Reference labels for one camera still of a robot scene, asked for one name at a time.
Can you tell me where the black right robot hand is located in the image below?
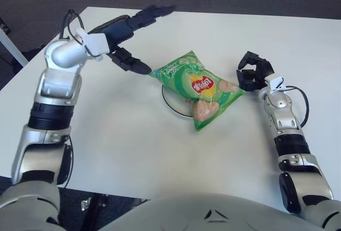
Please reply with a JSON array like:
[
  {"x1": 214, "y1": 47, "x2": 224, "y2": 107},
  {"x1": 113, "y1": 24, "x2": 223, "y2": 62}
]
[{"x1": 236, "y1": 51, "x2": 275, "y2": 92}]

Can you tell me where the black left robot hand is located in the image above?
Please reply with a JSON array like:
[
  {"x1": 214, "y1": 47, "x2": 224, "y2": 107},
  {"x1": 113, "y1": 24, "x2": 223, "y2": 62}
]
[{"x1": 87, "y1": 4, "x2": 176, "y2": 76}]

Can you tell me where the green potato chip bag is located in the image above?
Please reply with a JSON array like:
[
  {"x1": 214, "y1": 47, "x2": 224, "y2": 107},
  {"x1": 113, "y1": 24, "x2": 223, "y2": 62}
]
[{"x1": 148, "y1": 50, "x2": 247, "y2": 132}]

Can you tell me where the white plate with black rim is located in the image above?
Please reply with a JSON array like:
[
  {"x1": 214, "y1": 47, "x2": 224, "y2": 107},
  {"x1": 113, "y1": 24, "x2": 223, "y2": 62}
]
[{"x1": 161, "y1": 84, "x2": 195, "y2": 120}]

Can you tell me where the white table leg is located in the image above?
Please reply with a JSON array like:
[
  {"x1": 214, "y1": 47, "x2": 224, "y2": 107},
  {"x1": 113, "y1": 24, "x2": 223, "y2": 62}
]
[{"x1": 0, "y1": 27, "x2": 29, "y2": 66}]

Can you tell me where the dark red floor object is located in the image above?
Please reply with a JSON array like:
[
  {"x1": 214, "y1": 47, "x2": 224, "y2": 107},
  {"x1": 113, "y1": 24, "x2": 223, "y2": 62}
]
[{"x1": 0, "y1": 17, "x2": 11, "y2": 33}]

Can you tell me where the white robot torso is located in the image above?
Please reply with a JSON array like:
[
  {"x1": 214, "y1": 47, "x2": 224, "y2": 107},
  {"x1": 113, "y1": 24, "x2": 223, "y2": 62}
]
[{"x1": 98, "y1": 192, "x2": 328, "y2": 231}]

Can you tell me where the black robot lower body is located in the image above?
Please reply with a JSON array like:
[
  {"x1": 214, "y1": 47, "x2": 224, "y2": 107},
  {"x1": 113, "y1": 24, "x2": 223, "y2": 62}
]
[{"x1": 55, "y1": 187, "x2": 150, "y2": 231}]

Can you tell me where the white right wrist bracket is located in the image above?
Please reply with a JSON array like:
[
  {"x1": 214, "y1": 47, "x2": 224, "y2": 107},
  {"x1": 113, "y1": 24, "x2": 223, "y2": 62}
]
[{"x1": 265, "y1": 75, "x2": 286, "y2": 95}]

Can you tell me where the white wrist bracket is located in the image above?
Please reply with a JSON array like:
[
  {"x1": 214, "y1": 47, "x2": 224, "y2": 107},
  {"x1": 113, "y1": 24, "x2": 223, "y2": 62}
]
[
  {"x1": 265, "y1": 75, "x2": 286, "y2": 95},
  {"x1": 74, "y1": 27, "x2": 110, "y2": 62}
]

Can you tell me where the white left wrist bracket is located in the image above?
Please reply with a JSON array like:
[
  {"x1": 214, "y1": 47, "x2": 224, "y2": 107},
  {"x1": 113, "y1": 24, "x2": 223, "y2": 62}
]
[{"x1": 74, "y1": 27, "x2": 110, "y2": 62}]

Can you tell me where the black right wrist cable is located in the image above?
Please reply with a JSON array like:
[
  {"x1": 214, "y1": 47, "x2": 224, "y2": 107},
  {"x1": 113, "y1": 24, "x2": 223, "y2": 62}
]
[{"x1": 283, "y1": 85, "x2": 311, "y2": 129}]

